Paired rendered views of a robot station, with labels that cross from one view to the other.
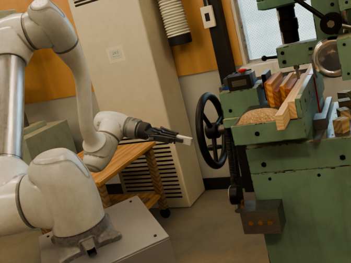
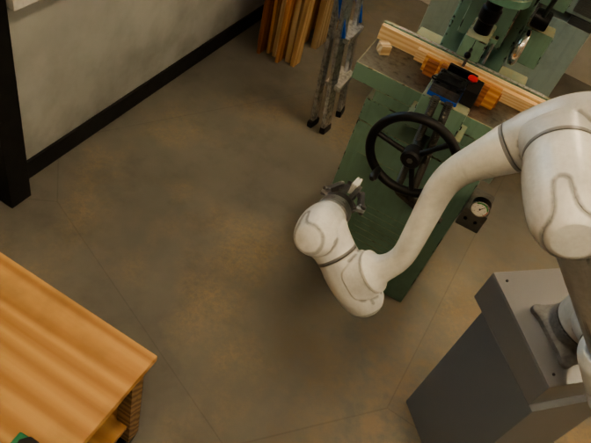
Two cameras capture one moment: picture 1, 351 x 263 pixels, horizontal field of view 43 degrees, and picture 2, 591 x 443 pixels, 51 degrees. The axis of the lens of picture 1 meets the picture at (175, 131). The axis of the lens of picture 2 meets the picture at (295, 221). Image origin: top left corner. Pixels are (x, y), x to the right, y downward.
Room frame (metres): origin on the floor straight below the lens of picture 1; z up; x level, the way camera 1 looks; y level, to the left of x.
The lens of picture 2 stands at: (2.22, 1.19, 1.92)
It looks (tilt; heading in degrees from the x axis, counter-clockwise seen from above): 47 degrees down; 256
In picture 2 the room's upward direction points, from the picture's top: 20 degrees clockwise
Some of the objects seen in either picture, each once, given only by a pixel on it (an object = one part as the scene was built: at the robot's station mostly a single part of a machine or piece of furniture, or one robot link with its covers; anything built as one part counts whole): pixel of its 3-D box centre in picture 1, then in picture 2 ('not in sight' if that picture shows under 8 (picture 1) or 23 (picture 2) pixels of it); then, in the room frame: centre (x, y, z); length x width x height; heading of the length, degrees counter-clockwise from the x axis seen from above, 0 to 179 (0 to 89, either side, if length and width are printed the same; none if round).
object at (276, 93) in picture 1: (282, 90); (461, 83); (1.49, -0.39, 0.92); 0.25 x 0.02 x 0.05; 154
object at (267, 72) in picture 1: (259, 85); (455, 86); (1.53, -0.32, 0.95); 0.09 x 0.07 x 0.09; 154
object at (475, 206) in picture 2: (237, 197); (479, 207); (1.34, -0.14, 0.65); 0.06 x 0.04 x 0.08; 154
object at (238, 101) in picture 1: (244, 98); (444, 105); (1.56, -0.27, 0.91); 0.15 x 0.14 x 0.09; 154
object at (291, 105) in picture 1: (305, 85); (464, 70); (1.47, -0.46, 0.92); 0.60 x 0.02 x 0.05; 154
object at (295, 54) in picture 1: (300, 55); (476, 42); (1.48, -0.46, 1.03); 0.14 x 0.07 x 0.09; 64
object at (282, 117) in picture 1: (294, 96); (496, 91); (1.37, -0.39, 0.92); 0.55 x 0.02 x 0.04; 154
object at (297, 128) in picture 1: (270, 107); (446, 104); (1.52, -0.34, 0.87); 0.61 x 0.30 x 0.06; 154
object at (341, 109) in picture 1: (343, 114); not in sight; (1.41, -0.54, 0.82); 0.04 x 0.03 x 0.03; 174
